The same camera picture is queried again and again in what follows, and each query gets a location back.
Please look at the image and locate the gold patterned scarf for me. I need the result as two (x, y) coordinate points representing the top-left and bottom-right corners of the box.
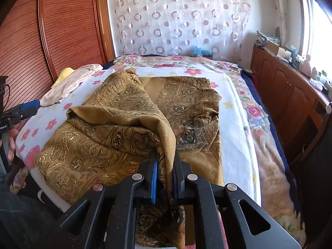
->
(34, 67), (224, 249)

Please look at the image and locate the white mattress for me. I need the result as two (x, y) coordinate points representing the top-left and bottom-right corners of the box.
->
(26, 169), (71, 212)

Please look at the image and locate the pale pink garment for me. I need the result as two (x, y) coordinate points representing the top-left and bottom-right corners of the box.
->
(40, 64), (104, 107)

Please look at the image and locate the blue bottle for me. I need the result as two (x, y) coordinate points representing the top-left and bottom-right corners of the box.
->
(290, 46), (299, 66)

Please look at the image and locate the blue plastic item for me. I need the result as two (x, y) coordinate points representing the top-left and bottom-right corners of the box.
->
(191, 46), (214, 59)

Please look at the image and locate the beige floral plush blanket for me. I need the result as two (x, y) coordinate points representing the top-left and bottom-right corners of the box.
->
(109, 54), (307, 247)

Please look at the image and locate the yellow garment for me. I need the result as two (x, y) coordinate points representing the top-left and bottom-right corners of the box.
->
(51, 67), (76, 89)

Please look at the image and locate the white flowered towel blanket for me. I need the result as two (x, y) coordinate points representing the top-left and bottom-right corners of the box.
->
(16, 66), (261, 210)

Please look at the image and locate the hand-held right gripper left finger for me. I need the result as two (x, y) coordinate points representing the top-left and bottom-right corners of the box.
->
(56, 152), (159, 249)

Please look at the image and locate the person's left hand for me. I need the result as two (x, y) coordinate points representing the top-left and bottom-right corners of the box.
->
(7, 129), (19, 161)

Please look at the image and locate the navy bedsheet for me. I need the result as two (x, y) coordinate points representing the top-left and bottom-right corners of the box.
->
(240, 67), (304, 213)

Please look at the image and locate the sheer curtain with pink circles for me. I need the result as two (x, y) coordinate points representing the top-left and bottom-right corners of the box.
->
(107, 0), (253, 58)

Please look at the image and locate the window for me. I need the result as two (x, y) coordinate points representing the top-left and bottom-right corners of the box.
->
(298, 0), (332, 101)

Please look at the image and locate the wooden side cabinet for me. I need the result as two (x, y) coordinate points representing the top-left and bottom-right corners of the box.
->
(250, 44), (332, 162)

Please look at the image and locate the stack of papers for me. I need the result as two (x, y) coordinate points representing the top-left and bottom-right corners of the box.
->
(256, 30), (282, 45)

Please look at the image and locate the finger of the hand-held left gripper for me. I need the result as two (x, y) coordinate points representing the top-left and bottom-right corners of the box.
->
(18, 100), (41, 111)
(14, 107), (37, 122)

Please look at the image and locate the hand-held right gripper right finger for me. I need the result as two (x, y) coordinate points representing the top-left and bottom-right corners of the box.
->
(173, 152), (303, 249)

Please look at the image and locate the person's leg in dark pants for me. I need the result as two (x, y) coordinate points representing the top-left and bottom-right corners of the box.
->
(0, 175), (69, 249)

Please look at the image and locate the cardboard box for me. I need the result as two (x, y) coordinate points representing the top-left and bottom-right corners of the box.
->
(266, 40), (291, 58)

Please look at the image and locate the pink bottle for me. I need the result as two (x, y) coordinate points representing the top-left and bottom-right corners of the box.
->
(301, 56), (313, 77)

